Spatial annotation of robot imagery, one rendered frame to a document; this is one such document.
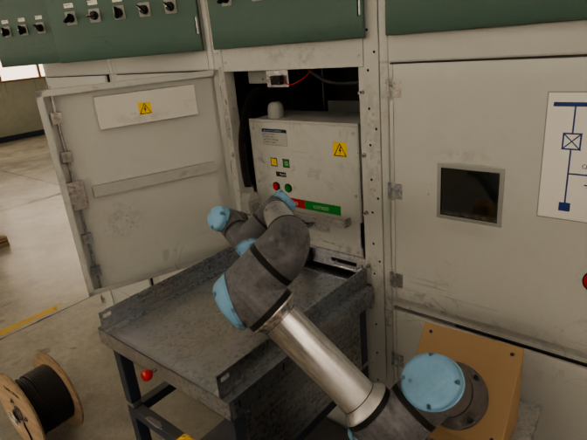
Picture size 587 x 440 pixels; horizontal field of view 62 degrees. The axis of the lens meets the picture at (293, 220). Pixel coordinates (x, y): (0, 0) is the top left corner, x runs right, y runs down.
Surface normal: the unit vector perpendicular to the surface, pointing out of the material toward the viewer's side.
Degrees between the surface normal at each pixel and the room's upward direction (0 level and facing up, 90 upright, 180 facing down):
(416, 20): 90
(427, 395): 39
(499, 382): 45
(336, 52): 90
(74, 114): 90
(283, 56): 90
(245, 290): 66
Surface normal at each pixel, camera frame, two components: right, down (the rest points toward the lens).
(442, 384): -0.38, -0.51
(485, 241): -0.64, 0.32
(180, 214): 0.49, 0.27
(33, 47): -0.34, 0.36
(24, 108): 0.76, 0.16
